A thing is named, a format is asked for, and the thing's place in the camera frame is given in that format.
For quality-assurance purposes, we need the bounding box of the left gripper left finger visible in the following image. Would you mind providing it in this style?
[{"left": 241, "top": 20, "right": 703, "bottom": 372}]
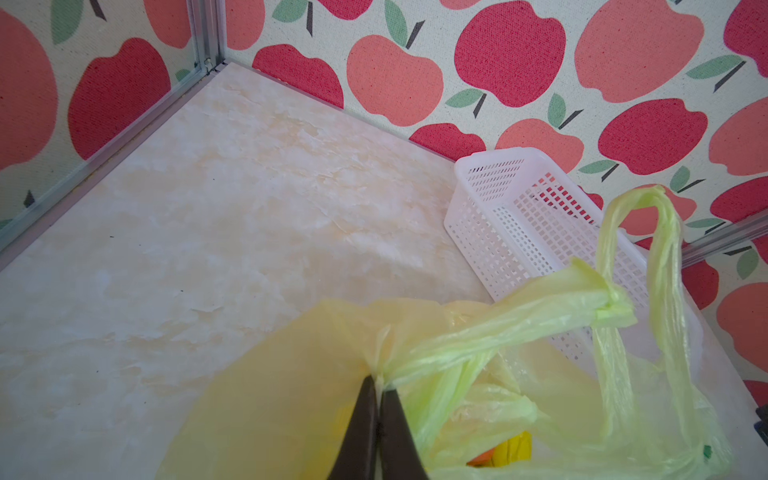
[{"left": 327, "top": 376, "right": 379, "bottom": 480}]

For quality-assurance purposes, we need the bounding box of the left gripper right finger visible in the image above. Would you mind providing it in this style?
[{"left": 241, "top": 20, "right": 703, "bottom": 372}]
[{"left": 379, "top": 390, "right": 429, "bottom": 480}]

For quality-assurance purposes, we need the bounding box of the yellow plastic bag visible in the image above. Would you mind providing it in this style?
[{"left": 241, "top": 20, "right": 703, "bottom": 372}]
[{"left": 157, "top": 187, "right": 733, "bottom": 479}]

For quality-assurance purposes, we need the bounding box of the orange toy fruit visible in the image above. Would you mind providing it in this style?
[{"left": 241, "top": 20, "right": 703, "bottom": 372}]
[{"left": 467, "top": 448, "right": 496, "bottom": 468}]

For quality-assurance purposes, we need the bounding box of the small yellow toy fruit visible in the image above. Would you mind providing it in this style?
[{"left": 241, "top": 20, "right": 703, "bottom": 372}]
[{"left": 487, "top": 431, "right": 533, "bottom": 467}]

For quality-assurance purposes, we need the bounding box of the white plastic basket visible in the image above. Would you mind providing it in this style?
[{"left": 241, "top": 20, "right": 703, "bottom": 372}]
[{"left": 444, "top": 148, "right": 767, "bottom": 479}]

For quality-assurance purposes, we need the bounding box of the right aluminium corner post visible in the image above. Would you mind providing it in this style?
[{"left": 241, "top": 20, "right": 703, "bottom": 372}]
[{"left": 682, "top": 210, "right": 767, "bottom": 268}]

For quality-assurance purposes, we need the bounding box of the aluminium corner post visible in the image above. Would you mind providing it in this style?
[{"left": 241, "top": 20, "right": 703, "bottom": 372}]
[
  {"left": 682, "top": 210, "right": 767, "bottom": 268},
  {"left": 187, "top": 0, "right": 226, "bottom": 74}
]

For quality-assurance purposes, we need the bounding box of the left aluminium corner post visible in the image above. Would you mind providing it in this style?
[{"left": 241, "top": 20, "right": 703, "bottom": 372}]
[{"left": 187, "top": 0, "right": 226, "bottom": 74}]

